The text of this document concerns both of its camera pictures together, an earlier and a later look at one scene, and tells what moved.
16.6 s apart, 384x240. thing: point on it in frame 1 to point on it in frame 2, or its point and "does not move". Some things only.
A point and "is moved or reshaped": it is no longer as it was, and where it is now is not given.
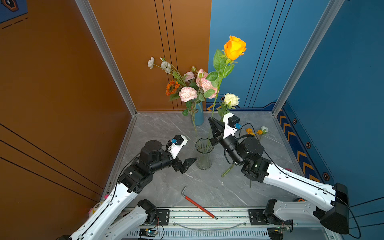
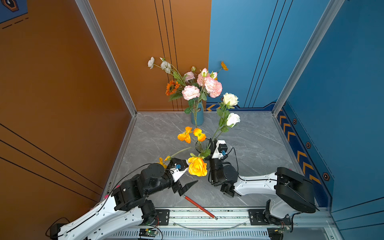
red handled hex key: (197, 204) does not move
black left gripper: (177, 166) to (184, 189)
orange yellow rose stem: (233, 47) to (197, 166)
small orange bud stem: (248, 131) to (186, 136)
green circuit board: (146, 232) does not move
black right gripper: (218, 136) to (212, 148)
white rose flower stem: (264, 129) is moved or reshaped
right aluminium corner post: (331, 11) does not move
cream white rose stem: (230, 101) does not move
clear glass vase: (204, 148) does not move
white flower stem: (167, 67) does not move
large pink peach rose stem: (209, 90) to (213, 87)
